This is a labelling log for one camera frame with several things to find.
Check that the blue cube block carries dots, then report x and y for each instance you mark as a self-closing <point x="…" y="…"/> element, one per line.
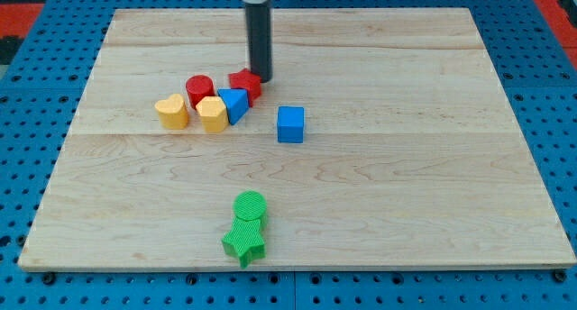
<point x="290" y="124"/>

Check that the green cylinder block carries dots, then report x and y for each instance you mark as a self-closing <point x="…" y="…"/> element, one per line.
<point x="251" y="206"/>

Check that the blue triangle block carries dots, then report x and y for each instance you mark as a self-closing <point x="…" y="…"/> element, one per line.
<point x="236" y="103"/>

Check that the yellow pentagon block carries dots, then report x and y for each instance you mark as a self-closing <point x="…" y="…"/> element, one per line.
<point x="213" y="114"/>

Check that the red star block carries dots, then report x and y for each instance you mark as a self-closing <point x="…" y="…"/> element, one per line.
<point x="244" y="79"/>

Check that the green star block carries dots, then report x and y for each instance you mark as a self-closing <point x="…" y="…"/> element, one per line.
<point x="244" y="241"/>

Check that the red cylinder block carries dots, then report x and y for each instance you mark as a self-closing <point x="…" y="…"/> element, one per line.
<point x="198" y="87"/>

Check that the yellow heart block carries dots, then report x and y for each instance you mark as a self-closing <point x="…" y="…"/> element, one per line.
<point x="172" y="112"/>

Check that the wooden board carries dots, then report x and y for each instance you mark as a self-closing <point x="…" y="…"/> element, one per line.
<point x="412" y="157"/>

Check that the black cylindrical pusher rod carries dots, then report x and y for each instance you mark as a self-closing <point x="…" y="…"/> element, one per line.
<point x="259" y="38"/>

